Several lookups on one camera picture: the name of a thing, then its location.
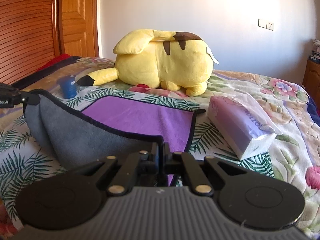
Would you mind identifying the purple and grey towel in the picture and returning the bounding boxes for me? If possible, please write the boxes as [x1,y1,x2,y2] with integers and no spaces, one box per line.
[23,89,205,170]

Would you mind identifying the wooden wardrobe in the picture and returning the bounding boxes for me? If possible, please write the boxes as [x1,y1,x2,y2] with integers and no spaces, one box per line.
[1,0,99,84]

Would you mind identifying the yellow pikachu plush toy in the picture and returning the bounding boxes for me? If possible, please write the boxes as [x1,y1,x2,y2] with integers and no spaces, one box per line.
[77,29,218,96]

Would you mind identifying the palm leaf print cloth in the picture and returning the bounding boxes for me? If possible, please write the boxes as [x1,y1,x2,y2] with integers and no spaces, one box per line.
[1,86,274,219]

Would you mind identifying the red and dark blanket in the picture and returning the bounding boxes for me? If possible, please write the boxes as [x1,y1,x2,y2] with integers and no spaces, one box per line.
[12,54,81,89]

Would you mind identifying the pink tissue pack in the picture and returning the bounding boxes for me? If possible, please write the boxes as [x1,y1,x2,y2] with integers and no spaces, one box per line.
[207,93,283,160]

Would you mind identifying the blue plastic cup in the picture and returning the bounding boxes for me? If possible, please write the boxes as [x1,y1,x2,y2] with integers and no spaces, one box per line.
[57,75,76,99]

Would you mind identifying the wooden side cabinet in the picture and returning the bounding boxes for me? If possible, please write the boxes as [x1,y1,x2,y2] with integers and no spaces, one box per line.
[302,60,320,104]

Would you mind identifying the floral bed blanket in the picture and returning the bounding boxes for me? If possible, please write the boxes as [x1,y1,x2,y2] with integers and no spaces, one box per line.
[1,70,319,239]

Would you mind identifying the white wall switch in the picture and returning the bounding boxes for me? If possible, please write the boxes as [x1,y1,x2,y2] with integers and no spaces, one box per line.
[258,18,273,31]

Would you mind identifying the clutter pile on cabinet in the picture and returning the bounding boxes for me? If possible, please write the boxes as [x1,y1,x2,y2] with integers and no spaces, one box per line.
[309,40,320,64]

